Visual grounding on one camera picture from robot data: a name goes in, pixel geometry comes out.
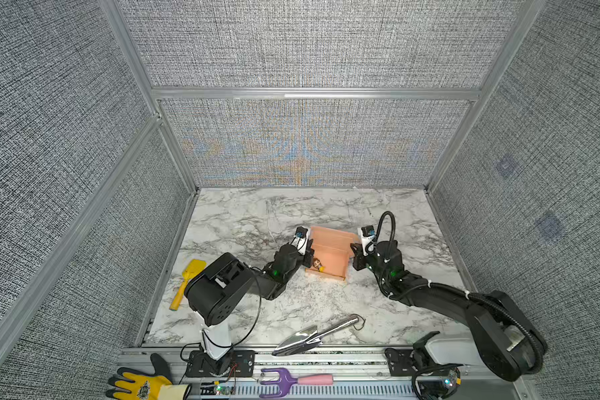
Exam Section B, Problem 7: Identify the yellow handled tool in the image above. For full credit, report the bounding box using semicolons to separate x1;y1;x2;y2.
169;259;207;311

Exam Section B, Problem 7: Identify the yellow black work glove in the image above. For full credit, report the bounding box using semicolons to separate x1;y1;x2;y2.
105;353;190;400

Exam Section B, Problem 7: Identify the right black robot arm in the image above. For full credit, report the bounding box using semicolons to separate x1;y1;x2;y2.
350;225;548;382

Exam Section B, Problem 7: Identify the purple pink hand rake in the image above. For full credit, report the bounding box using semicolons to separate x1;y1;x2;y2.
259;368;334;399

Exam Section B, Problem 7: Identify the pink paper box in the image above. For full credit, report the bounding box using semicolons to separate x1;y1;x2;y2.
307;226;360;281

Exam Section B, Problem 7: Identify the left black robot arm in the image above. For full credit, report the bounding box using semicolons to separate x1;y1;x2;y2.
183;227;314;378

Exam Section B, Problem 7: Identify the small brown yellow figurine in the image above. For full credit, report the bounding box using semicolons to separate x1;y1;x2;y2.
313;258;325;272

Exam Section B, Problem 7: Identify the metal garden trowel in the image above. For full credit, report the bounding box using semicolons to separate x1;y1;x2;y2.
272;314;366;357

